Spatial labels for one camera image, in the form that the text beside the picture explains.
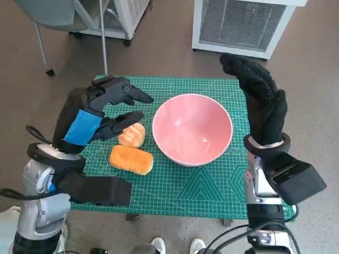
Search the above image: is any long black left arm cable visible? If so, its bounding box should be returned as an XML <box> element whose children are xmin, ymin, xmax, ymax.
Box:
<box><xmin>0</xmin><ymin>187</ymin><xmax>43</xmax><ymax>203</ymax></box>

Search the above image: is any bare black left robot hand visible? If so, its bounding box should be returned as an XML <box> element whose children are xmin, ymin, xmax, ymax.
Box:
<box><xmin>52</xmin><ymin>76</ymin><xmax>155</xmax><ymax>154</ymax></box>

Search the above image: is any grey chair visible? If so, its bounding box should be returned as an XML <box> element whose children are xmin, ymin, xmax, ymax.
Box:
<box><xmin>13</xmin><ymin>0</ymin><xmax>106</xmax><ymax>77</ymax></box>

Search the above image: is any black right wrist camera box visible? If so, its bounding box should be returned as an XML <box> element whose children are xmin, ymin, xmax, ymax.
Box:
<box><xmin>264</xmin><ymin>152</ymin><xmax>328</xmax><ymax>206</ymax></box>

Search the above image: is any person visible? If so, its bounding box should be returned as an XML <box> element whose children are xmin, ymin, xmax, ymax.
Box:
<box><xmin>0</xmin><ymin>206</ymin><xmax>27</xmax><ymax>254</ymax></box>

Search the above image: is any green cutting mat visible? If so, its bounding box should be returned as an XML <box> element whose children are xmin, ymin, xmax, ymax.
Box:
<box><xmin>70</xmin><ymin>75</ymin><xmax>297</xmax><ymax>220</ymax></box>

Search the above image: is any pink bowl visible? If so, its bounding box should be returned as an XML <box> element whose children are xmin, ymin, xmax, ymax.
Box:
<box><xmin>152</xmin><ymin>94</ymin><xmax>234</xmax><ymax>167</ymax></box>

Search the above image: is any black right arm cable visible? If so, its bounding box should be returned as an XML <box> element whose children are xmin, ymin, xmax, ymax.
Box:
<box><xmin>205</xmin><ymin>222</ymin><xmax>302</xmax><ymax>254</ymax></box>

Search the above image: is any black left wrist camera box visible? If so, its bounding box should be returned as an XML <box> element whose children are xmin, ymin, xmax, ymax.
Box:
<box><xmin>54</xmin><ymin>171</ymin><xmax>133</xmax><ymax>206</ymax></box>

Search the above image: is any white shoe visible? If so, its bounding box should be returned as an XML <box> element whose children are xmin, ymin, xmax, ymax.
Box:
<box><xmin>190</xmin><ymin>238</ymin><xmax>204</xmax><ymax>254</ymax></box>
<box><xmin>150</xmin><ymin>237</ymin><xmax>166</xmax><ymax>254</ymax></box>

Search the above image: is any grey metal pole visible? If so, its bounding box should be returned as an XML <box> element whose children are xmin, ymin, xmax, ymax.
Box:
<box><xmin>98</xmin><ymin>0</ymin><xmax>109</xmax><ymax>76</ymax></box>

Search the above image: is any white wheeled cabinet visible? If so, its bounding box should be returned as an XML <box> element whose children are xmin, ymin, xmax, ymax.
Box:
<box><xmin>68</xmin><ymin>0</ymin><xmax>153</xmax><ymax>47</ymax></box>

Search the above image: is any round toy bread roll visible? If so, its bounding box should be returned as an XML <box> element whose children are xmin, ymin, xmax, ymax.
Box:
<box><xmin>118</xmin><ymin>122</ymin><xmax>146</xmax><ymax>149</ymax></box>

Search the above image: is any short black left arm cable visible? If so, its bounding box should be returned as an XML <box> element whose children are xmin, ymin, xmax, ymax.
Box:
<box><xmin>25</xmin><ymin>125</ymin><xmax>55</xmax><ymax>146</ymax></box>

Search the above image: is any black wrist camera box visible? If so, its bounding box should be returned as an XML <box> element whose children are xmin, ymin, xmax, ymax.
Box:
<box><xmin>264</xmin><ymin>152</ymin><xmax>328</xmax><ymax>206</ymax></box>
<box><xmin>54</xmin><ymin>171</ymin><xmax>133</xmax><ymax>206</ymax></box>

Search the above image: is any white mesh-front cabinet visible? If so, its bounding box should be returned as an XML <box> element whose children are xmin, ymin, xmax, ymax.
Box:
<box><xmin>191</xmin><ymin>0</ymin><xmax>309</xmax><ymax>62</ymax></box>

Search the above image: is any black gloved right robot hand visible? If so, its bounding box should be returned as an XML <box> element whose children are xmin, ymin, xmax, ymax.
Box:
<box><xmin>219</xmin><ymin>53</ymin><xmax>289</xmax><ymax>148</ymax></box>

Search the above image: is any long toy bread loaf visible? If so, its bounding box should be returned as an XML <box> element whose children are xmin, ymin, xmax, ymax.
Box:
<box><xmin>109</xmin><ymin>144</ymin><xmax>154</xmax><ymax>176</ymax></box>

